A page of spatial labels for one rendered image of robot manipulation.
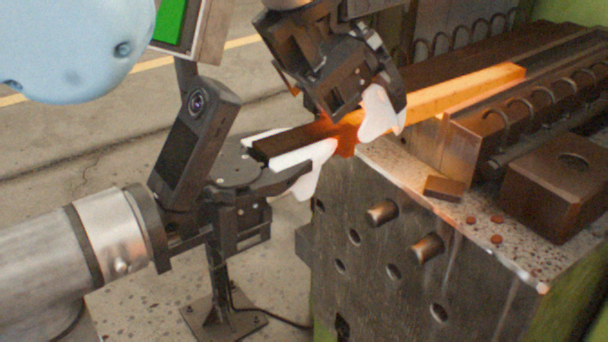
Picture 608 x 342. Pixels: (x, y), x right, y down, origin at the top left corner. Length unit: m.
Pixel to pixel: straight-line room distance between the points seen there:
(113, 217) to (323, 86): 0.21
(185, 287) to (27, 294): 1.33
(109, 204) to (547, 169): 0.44
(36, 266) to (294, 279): 1.36
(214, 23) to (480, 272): 0.56
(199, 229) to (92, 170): 1.87
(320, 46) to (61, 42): 0.26
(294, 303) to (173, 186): 1.25
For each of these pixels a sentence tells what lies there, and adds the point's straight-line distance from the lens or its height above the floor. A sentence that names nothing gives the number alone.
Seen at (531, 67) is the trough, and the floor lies 0.99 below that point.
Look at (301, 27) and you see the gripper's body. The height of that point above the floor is 1.15.
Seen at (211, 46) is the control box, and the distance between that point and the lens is 0.87.
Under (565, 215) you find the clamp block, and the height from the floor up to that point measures 0.96.
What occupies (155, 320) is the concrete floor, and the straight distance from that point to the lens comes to 1.68.
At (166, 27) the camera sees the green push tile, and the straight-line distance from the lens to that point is 0.87.
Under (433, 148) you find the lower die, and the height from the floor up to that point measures 0.94.
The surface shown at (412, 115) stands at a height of 1.01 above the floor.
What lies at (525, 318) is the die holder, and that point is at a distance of 0.60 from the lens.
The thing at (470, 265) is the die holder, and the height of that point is 0.88.
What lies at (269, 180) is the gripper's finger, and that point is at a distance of 0.45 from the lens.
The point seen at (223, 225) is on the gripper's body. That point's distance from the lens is 0.46.
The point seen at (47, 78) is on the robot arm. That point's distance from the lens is 0.26.
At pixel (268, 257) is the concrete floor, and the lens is 1.79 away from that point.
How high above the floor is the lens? 1.30
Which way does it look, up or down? 37 degrees down
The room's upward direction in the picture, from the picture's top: straight up
